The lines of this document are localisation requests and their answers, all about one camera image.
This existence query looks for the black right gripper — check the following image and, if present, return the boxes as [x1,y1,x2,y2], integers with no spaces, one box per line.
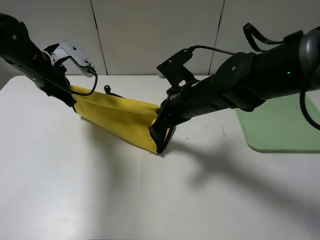
[148,82,199,154]

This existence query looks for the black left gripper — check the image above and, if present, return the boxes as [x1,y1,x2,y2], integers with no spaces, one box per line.
[37,59,77,108]

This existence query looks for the yellow towel with black trim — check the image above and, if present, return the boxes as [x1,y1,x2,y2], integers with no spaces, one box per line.
[72,85,163,154]

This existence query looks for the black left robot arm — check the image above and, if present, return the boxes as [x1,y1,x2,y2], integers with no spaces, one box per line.
[0,13,76,107]

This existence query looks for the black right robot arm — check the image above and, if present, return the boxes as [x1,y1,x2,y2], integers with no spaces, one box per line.
[148,23,320,154]

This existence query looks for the light green plastic tray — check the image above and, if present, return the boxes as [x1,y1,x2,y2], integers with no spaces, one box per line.
[235,94,320,153]

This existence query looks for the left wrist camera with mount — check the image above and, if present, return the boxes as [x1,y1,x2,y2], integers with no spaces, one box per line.
[42,40,95,78]

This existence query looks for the black right camera cable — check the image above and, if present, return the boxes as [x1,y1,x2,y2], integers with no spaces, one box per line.
[189,22,320,131]

